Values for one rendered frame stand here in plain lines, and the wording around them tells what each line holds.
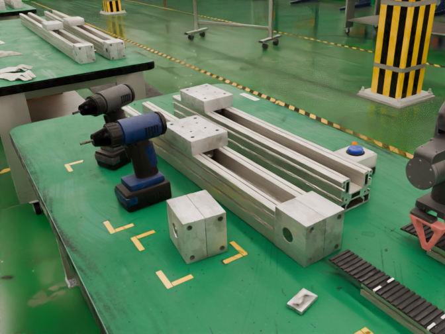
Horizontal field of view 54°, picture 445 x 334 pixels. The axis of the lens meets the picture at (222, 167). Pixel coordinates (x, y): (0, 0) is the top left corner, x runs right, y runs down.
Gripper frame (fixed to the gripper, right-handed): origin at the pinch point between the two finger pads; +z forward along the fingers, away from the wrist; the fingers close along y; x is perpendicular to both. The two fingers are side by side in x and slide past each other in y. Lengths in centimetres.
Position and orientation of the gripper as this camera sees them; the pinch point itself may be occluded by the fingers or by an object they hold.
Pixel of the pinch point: (438, 238)
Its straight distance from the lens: 96.4
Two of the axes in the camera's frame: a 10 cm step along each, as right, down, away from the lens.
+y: -8.3, 2.8, -4.8
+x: 5.5, 3.6, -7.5
